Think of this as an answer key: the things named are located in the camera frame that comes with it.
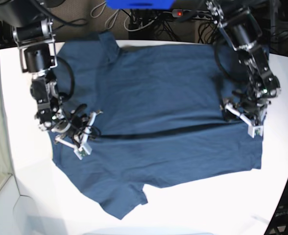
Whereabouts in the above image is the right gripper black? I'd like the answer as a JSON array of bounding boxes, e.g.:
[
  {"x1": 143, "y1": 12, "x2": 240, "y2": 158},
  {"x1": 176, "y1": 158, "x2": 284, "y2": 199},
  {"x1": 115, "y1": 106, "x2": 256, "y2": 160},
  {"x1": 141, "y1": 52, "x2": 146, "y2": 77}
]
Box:
[{"x1": 51, "y1": 104, "x2": 101, "y2": 144}]

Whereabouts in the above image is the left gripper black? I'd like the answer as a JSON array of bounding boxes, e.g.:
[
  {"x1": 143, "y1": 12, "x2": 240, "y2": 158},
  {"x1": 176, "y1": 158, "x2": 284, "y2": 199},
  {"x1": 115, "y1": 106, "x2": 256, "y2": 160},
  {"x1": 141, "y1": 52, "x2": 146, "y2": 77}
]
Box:
[{"x1": 222, "y1": 90, "x2": 271, "y2": 125}]

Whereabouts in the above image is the dark blue t-shirt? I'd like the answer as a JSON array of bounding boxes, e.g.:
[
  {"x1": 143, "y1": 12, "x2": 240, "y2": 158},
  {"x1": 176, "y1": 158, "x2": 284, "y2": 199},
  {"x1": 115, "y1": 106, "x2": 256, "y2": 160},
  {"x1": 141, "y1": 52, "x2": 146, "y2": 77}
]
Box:
[{"x1": 52, "y1": 32, "x2": 263, "y2": 219}]

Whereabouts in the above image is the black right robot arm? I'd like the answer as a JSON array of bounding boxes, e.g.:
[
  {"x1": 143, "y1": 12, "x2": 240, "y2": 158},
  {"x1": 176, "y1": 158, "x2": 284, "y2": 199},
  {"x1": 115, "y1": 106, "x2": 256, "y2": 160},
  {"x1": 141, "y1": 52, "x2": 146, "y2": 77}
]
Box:
[{"x1": 0, "y1": 0, "x2": 96, "y2": 147}]

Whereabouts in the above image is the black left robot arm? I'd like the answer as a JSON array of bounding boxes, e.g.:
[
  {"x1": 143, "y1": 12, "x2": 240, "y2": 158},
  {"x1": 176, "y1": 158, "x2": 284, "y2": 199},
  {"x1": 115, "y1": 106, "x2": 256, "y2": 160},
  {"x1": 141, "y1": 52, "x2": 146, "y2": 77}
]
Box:
[{"x1": 206, "y1": 0, "x2": 281, "y2": 126}]

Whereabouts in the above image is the blue plastic box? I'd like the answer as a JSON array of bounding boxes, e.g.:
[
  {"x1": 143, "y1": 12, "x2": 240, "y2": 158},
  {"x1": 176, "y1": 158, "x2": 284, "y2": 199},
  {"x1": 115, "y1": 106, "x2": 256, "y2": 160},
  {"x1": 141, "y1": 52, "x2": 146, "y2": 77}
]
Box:
[{"x1": 106, "y1": 0, "x2": 175, "y2": 9}]

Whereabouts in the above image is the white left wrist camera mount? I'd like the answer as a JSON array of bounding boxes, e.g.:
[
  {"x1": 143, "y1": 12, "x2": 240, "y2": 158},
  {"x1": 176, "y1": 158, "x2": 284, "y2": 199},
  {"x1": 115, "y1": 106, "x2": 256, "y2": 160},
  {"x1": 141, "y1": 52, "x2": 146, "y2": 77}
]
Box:
[{"x1": 223, "y1": 102, "x2": 264, "y2": 138}]

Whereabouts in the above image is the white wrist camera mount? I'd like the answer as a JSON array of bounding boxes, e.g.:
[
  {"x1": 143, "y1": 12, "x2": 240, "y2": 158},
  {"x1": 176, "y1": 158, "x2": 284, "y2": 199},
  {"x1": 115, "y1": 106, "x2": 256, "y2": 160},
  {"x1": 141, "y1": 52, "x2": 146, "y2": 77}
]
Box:
[
  {"x1": 51, "y1": 108, "x2": 103, "y2": 160},
  {"x1": 223, "y1": 102, "x2": 264, "y2": 138}
]

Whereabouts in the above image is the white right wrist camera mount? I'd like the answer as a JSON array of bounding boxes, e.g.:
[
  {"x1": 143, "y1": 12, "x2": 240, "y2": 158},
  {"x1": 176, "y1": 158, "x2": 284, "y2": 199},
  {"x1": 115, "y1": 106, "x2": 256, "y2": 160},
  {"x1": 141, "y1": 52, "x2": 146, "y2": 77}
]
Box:
[{"x1": 51, "y1": 108, "x2": 103, "y2": 160}]

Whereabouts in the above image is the black power strip red switch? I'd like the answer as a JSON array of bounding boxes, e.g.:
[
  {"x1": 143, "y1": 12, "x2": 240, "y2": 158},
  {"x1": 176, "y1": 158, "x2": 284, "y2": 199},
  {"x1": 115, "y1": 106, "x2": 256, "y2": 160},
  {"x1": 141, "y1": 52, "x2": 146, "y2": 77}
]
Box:
[{"x1": 171, "y1": 9, "x2": 212, "y2": 20}]

